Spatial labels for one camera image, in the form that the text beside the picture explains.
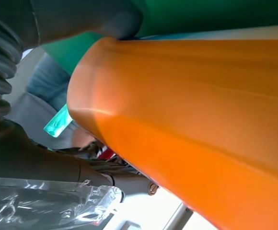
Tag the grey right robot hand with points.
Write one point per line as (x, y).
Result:
(33, 165)

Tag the green table mat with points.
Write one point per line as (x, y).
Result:
(201, 12)

